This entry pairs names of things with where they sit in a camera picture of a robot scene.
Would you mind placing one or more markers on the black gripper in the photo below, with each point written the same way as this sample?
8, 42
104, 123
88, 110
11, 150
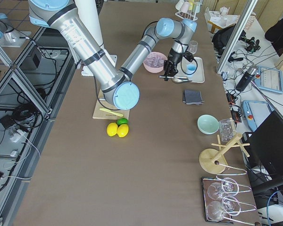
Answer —
173, 57

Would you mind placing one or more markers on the metal ice scoop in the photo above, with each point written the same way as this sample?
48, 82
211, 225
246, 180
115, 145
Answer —
176, 80

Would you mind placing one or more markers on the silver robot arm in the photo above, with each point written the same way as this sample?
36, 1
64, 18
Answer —
78, 23

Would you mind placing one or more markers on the pink bowl of ice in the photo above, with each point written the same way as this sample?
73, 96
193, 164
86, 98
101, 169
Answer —
154, 62

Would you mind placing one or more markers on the light blue cup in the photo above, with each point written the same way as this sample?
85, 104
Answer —
191, 70

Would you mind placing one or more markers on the pale cup on rack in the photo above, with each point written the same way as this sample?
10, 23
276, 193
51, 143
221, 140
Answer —
183, 6

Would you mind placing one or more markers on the wooden cup tree stand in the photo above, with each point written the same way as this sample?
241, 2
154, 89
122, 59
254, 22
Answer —
214, 162

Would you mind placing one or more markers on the cream serving tray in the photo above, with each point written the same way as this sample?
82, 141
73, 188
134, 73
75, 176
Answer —
184, 73

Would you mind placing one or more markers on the folded grey cloth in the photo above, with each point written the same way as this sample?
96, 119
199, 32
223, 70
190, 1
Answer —
192, 97

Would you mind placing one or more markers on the clear wine glass on tray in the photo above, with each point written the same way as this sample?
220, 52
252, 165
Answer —
192, 47

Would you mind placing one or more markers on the black backpack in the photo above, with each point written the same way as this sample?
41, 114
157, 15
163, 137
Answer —
221, 38

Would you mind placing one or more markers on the mint green bowl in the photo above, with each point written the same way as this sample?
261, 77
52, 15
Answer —
208, 124

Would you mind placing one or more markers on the green lime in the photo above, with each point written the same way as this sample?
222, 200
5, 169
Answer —
122, 121

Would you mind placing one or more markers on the yellow plastic knife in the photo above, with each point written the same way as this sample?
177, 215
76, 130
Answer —
111, 112

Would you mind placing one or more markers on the black thermos bottle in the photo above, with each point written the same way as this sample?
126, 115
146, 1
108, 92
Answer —
246, 78

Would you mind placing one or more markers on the yellow lemon near board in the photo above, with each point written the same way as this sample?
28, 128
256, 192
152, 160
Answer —
123, 130

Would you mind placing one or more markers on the bamboo cutting board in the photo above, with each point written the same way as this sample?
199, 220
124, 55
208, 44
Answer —
97, 114

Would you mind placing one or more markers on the clear glass jar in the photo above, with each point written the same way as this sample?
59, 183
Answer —
227, 129

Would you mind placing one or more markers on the yellow lemon outer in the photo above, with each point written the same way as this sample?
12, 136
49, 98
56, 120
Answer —
112, 129

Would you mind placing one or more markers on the blue teach pendant lower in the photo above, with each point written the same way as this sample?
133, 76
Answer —
256, 112

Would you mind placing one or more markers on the blue teach pendant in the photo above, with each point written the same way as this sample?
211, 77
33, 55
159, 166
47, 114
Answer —
269, 79
256, 112

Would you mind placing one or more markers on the blue teach pendant upper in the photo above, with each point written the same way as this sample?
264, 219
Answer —
269, 79

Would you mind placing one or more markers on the black monitor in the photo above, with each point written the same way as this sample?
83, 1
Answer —
267, 143

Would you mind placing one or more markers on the upper inverted wine glass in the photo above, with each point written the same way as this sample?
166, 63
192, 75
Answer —
224, 187

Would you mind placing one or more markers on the inverted wine glass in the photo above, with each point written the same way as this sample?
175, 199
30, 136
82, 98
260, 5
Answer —
224, 187
228, 208

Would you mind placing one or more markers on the black glass rack tray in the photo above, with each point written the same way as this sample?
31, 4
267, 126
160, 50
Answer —
205, 182

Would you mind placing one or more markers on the lower inverted wine glass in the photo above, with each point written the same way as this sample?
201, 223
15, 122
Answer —
228, 208

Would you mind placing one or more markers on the white wire cup rack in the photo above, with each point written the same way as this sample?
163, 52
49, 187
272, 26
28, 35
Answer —
192, 12

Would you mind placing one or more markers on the aluminium frame post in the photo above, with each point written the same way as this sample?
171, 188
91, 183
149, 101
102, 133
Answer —
250, 4

